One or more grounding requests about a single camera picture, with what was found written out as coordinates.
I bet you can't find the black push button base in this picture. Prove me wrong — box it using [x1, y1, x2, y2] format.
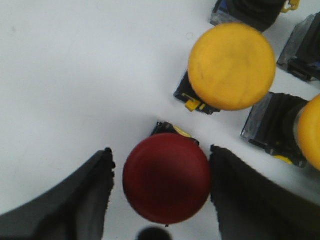
[277, 13, 320, 82]
[209, 0, 301, 33]

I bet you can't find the red mushroom push button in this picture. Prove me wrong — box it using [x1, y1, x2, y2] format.
[122, 122, 212, 225]

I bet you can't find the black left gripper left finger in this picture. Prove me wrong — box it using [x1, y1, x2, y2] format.
[0, 148, 116, 240]

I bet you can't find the yellow mushroom push button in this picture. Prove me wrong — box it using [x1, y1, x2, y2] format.
[174, 22, 276, 115]
[241, 92, 320, 169]

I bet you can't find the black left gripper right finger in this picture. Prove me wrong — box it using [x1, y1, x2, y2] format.
[209, 145, 320, 240]

